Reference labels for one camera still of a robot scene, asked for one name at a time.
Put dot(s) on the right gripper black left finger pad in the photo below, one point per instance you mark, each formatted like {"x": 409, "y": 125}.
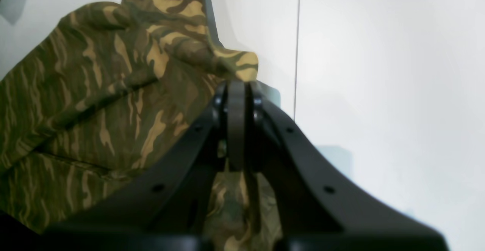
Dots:
{"x": 163, "y": 209}

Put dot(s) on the right gripper black right finger pad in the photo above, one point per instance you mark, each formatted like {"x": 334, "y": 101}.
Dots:
{"x": 319, "y": 208}

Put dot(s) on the camouflage t-shirt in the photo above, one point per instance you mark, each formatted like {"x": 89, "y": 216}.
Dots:
{"x": 102, "y": 98}

